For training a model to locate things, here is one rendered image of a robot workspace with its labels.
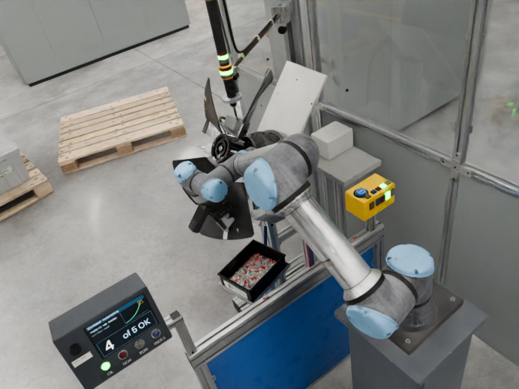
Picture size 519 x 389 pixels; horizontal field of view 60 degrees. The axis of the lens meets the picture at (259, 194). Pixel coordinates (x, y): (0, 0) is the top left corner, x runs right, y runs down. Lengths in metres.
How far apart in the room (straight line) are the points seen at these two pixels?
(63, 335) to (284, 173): 0.68
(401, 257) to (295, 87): 1.00
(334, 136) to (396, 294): 1.19
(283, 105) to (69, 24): 5.31
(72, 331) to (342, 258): 0.70
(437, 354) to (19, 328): 2.60
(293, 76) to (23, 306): 2.36
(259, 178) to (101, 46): 6.24
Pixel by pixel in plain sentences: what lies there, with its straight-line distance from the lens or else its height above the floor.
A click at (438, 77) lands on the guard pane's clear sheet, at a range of 1.87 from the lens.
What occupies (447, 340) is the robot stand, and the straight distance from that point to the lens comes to 1.37.
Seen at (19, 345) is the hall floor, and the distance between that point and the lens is 3.21.
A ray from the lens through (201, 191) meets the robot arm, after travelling 1.43.
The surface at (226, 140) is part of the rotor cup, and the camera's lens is 1.74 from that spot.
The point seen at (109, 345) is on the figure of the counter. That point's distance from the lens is 1.31.
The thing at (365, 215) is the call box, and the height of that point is 1.01.
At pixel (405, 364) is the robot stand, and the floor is 1.00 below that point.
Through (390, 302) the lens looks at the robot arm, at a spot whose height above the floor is 1.23.
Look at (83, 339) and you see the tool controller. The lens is 1.29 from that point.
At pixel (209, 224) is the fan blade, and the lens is 1.77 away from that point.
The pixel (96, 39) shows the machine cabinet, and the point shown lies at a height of 0.31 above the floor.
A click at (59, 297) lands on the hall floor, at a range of 3.32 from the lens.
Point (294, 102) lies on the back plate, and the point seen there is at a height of 1.25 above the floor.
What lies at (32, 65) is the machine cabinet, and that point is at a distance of 7.02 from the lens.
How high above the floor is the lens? 2.13
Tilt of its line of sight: 38 degrees down
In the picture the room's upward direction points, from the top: 12 degrees counter-clockwise
